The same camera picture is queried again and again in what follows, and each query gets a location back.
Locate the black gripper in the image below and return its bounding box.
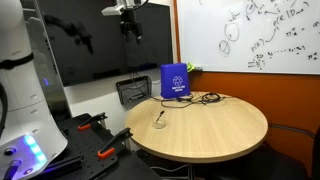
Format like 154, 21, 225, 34
119, 8, 144, 46

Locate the black pen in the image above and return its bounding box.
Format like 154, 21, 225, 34
155, 110, 166, 124

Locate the black television screen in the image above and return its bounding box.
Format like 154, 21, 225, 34
35, 0, 174, 88

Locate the blue recycling bin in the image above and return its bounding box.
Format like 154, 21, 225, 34
159, 62, 192, 100

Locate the green whiteboard eraser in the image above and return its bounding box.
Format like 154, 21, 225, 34
186, 61, 196, 73

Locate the grey television stand column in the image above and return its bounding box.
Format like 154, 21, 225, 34
27, 16, 73, 123

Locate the whiteboard with writing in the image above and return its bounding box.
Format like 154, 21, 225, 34
176, 0, 320, 76

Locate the black perforated mounting board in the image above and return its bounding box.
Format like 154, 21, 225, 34
39, 112, 134, 180

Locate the metal table leg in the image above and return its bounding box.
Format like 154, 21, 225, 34
187, 162, 195, 180

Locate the black office chair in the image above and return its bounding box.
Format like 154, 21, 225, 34
196, 114, 320, 180

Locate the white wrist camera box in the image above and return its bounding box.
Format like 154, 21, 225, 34
101, 4, 126, 17

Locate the black wire basket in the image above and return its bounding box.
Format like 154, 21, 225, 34
115, 75, 153, 105

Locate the long black cable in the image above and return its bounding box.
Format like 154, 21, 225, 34
127, 71, 203, 110

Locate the black clamp orange handle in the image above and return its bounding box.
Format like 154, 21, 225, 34
97, 127, 134, 160
77, 111, 108, 132

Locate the black coiled cable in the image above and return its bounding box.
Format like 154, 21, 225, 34
200, 92, 224, 104

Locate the black cable on robot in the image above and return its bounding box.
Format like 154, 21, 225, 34
0, 82, 9, 138

